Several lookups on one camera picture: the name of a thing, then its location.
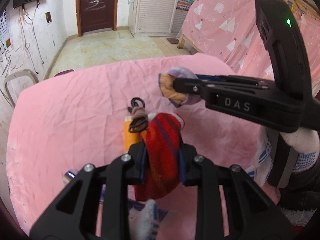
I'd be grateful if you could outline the purple knitted sock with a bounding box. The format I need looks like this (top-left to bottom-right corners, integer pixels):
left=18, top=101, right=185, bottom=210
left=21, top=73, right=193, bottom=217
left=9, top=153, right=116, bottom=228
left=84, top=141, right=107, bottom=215
left=158, top=67, right=201, bottom=108

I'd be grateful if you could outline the orange thread spool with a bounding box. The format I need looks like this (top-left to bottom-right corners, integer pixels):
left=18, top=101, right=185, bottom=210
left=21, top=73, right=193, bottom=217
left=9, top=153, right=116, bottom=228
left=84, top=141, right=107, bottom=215
left=123, top=116, right=141, bottom=153

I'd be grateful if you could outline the red striped sock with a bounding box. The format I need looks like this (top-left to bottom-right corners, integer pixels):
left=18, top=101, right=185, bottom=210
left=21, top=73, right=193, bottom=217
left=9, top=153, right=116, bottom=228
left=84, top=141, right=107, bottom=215
left=135, top=113, right=184, bottom=202

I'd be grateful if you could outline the black usb cable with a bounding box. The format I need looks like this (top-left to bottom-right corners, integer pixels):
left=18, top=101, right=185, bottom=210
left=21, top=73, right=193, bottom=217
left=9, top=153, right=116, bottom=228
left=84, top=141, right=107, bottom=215
left=127, top=97, right=149, bottom=133

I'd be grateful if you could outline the left white gloved hand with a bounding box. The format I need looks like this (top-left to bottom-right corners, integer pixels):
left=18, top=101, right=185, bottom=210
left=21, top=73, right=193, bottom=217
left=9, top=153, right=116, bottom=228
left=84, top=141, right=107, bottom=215
left=129, top=199, right=159, bottom=240

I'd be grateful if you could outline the pink patterned hanging sheet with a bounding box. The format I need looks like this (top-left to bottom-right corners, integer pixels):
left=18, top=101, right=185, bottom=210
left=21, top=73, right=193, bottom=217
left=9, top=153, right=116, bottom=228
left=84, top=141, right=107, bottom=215
left=181, top=0, right=320, bottom=103

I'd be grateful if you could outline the pink bed sheet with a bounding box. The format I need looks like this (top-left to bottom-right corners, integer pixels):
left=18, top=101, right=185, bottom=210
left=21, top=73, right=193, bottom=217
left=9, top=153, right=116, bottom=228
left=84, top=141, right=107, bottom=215
left=7, top=54, right=259, bottom=232

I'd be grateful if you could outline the white louvered wardrobe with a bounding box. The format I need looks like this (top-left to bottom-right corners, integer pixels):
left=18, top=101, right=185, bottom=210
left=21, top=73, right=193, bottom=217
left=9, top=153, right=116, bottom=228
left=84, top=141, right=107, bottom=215
left=128, top=0, right=188, bottom=37

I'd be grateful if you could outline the purple white step stool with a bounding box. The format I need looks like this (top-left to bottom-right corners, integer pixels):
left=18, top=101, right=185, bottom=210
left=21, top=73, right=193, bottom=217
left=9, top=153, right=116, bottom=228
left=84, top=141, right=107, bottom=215
left=54, top=69, right=75, bottom=77

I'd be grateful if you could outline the dark brown door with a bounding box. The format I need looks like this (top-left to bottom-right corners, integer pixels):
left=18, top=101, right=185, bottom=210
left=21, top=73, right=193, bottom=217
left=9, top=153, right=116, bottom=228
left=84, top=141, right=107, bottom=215
left=75, top=0, right=118, bottom=36

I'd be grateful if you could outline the eye chart poster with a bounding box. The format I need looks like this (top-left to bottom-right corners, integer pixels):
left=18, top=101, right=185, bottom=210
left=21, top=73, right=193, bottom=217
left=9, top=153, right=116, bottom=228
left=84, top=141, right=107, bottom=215
left=0, top=9, right=12, bottom=52

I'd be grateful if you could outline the grey metal chair frame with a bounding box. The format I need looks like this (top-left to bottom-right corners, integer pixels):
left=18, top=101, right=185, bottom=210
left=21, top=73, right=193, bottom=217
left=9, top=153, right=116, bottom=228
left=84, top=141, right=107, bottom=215
left=3, top=69, right=39, bottom=108

